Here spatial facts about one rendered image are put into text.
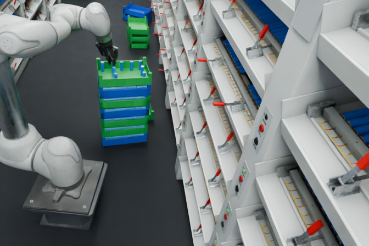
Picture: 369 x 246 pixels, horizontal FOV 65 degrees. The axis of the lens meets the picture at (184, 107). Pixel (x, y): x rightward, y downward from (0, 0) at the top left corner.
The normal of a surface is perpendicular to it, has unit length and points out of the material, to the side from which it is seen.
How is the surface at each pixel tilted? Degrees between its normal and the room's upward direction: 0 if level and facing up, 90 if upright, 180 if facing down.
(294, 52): 90
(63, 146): 8
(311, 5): 90
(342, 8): 90
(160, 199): 0
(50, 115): 0
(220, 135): 19
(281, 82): 90
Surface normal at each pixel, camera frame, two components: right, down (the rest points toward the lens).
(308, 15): -0.98, -0.02
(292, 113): 0.14, 0.63
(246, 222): -0.18, -0.74
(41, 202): 0.14, -0.73
